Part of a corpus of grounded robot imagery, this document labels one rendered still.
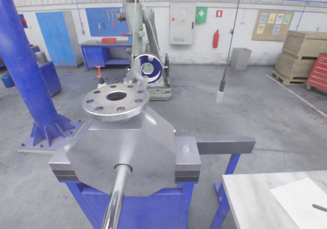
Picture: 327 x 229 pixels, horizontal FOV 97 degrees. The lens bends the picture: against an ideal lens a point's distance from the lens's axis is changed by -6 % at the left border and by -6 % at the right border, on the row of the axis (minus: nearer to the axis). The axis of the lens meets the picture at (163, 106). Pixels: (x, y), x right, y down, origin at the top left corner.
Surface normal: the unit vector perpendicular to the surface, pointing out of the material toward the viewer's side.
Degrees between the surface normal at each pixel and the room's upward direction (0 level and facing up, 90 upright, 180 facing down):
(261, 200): 0
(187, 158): 0
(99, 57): 90
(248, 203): 0
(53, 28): 90
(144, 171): 90
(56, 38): 90
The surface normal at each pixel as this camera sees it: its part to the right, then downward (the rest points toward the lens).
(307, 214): 0.00, -0.85
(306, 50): -0.06, 0.53
